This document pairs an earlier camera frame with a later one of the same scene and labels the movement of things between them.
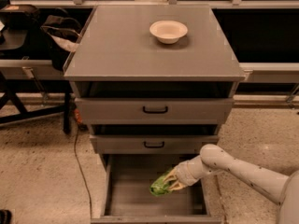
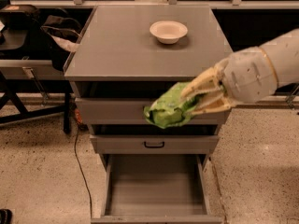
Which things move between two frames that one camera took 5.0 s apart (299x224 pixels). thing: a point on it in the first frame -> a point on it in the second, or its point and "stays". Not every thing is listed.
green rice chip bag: x=160 y=187 -> x=169 y=109
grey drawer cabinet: x=153 y=81 stays
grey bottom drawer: x=126 y=197 stays
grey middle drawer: x=151 y=144 stays
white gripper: x=183 y=174 -> x=249 y=76
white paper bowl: x=168 y=32 stays
